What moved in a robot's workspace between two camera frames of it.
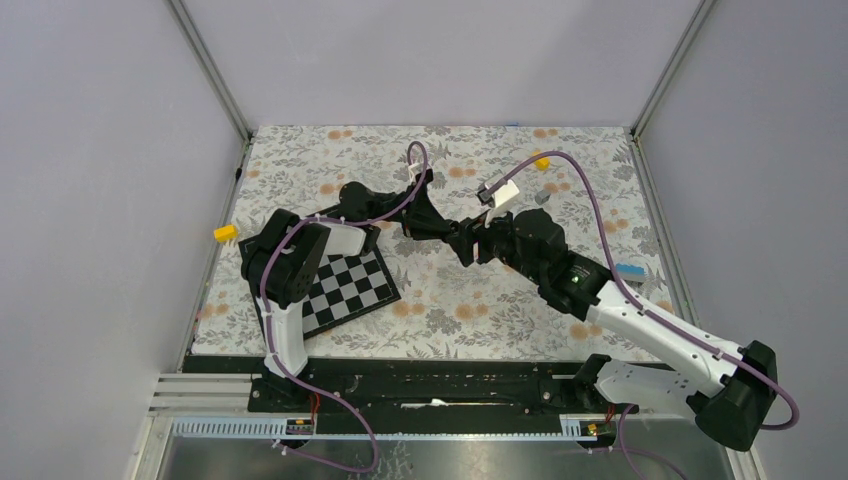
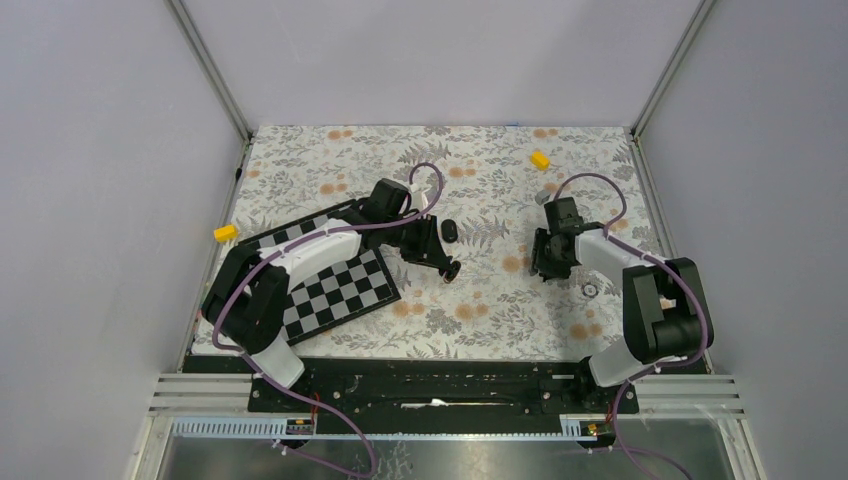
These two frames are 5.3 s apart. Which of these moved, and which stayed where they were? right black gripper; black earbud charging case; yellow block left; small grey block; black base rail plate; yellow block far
Moved: black earbud charging case; right black gripper
Stayed: small grey block; yellow block far; black base rail plate; yellow block left
